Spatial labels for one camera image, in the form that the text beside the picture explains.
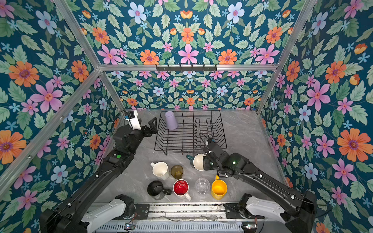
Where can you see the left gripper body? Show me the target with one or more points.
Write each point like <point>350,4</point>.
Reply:
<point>138,135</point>

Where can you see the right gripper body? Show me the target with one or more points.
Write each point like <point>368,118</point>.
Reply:
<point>215,166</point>

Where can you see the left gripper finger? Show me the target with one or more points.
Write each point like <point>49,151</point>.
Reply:
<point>153,123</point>
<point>151,132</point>

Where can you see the dark green mug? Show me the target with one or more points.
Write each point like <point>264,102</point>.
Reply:
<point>197,161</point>

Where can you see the lilac plastic cup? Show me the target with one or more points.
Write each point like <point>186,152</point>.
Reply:
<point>171,120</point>

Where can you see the cream white mug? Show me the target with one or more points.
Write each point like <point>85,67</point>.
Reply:
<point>160,170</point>

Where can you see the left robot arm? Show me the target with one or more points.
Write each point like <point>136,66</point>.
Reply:
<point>116,162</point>

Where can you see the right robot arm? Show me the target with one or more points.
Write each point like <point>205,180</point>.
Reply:
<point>241,168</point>

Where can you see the clear drinking glass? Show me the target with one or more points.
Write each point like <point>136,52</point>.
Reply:
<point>202,186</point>

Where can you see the yellow mug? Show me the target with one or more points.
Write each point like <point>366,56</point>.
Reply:
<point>219,188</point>

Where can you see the olive green glass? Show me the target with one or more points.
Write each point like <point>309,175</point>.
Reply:
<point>177,172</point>

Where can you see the red white mug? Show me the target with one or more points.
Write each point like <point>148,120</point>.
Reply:
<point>181,189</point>

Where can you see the black mug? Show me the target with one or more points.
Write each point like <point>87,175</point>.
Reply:
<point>157,190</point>

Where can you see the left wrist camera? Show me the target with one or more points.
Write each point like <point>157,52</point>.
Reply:
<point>134,122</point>

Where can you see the black wire dish rack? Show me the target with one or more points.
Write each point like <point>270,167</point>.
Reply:
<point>192,133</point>

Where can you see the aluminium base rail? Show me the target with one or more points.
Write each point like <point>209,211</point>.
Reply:
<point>186,208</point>

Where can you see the wall hook rail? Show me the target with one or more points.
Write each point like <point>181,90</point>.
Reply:
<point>182,68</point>

